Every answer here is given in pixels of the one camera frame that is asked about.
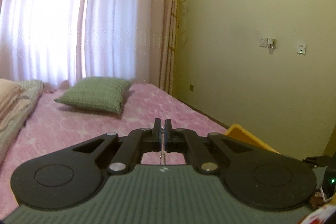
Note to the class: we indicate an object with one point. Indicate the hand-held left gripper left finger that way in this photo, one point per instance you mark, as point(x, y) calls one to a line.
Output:
point(157, 134)

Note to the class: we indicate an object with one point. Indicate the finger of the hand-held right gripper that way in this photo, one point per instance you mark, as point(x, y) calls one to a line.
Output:
point(316, 160)

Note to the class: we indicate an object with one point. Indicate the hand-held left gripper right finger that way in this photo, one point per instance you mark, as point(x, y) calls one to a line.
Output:
point(168, 134)

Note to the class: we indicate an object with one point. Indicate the yellow plastic tray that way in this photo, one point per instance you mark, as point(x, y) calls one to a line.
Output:
point(249, 138)

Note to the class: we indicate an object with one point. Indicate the red white packet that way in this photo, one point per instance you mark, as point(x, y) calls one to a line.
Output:
point(319, 214)

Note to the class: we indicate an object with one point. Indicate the pink floral blanket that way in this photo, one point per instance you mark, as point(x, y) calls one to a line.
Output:
point(105, 129)

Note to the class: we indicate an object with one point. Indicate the green checked pillow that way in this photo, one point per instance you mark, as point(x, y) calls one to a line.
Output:
point(97, 94)

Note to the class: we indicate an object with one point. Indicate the pink drape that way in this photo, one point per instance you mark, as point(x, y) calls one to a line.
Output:
point(169, 29)

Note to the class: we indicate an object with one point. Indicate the yellow wooden coat rack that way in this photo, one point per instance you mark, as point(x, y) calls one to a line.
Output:
point(175, 29)

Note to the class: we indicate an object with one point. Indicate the white charger plug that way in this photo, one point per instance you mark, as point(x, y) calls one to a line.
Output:
point(272, 43)

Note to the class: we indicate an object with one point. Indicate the striped folded quilt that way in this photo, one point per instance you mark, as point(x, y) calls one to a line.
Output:
point(22, 111)

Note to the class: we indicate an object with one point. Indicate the white sheer curtain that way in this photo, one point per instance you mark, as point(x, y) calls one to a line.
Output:
point(73, 14)

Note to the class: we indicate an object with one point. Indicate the pink folded quilt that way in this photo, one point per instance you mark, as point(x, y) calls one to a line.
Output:
point(9, 98)

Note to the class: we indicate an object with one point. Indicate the brown low wall outlet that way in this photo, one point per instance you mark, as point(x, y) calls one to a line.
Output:
point(192, 87)

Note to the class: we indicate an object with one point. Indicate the white wall socket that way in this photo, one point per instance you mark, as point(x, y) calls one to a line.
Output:
point(301, 48)
point(263, 42)

